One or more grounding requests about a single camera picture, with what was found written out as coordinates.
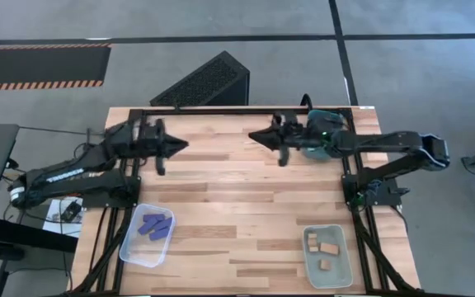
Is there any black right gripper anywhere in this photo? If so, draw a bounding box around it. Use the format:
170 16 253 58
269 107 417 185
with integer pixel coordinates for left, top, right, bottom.
248 111 329 152

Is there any white paper sheet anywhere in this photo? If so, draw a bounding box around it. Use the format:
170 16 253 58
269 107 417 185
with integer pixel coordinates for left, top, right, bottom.
42 196 84 239

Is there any black computer tower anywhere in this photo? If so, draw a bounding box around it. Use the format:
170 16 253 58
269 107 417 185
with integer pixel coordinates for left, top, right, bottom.
149 49 252 108

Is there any black orange-striped floor mat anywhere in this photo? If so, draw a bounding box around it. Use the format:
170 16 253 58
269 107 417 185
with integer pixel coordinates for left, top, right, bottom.
0 42 112 92

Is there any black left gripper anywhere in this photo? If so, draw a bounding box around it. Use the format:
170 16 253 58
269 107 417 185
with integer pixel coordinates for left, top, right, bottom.
115 119 190 160

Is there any black table frame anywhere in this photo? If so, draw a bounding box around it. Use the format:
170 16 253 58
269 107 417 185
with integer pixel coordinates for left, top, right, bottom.
70 106 420 297

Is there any grey plastic bin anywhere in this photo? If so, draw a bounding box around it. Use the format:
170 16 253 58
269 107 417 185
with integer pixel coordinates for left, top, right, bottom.
302 224 355 290

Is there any wooden rectangular block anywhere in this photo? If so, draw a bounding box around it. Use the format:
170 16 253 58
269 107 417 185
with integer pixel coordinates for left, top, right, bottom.
318 242 341 257

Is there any clear plastic bin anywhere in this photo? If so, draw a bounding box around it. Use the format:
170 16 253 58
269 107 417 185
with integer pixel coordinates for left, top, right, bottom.
118 202 177 269

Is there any dark teal bin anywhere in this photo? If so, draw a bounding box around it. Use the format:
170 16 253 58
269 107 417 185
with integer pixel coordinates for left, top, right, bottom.
302 109 348 162

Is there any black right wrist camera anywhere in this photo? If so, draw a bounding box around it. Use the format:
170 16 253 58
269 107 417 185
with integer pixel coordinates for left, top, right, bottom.
277 146 291 167

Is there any small black device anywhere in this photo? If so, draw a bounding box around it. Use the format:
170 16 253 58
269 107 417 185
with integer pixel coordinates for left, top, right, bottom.
59 200 82 224

